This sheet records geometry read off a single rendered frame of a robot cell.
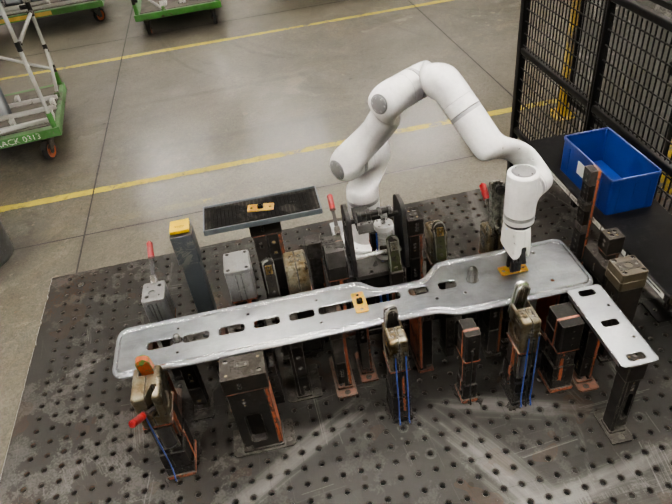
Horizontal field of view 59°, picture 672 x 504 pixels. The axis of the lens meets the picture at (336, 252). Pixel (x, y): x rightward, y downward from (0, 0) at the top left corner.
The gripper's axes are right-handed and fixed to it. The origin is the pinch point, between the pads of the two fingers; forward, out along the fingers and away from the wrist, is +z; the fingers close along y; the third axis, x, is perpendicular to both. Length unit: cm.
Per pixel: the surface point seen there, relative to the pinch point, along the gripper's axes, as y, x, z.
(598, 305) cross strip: 20.0, 15.7, 3.0
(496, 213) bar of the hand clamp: -14.6, 0.1, -7.8
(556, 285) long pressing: 9.5, 8.9, 3.0
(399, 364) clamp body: 21.9, -40.9, 7.1
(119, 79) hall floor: -489, -197, 105
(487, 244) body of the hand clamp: -13.4, -2.6, 2.6
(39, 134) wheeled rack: -331, -235, 79
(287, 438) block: 19, -75, 32
